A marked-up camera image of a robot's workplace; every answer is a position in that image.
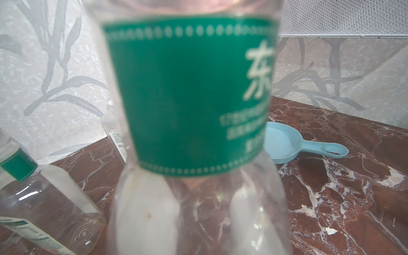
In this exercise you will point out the white wire mesh basket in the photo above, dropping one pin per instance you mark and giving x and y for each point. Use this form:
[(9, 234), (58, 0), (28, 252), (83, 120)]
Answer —
[(347, 19)]

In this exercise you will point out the square clear plastic bottle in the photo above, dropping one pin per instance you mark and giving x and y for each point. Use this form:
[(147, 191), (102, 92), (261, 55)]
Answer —
[(111, 128)]

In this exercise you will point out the blue dustpan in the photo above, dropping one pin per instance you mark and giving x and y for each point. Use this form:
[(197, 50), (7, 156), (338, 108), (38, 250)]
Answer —
[(283, 143)]

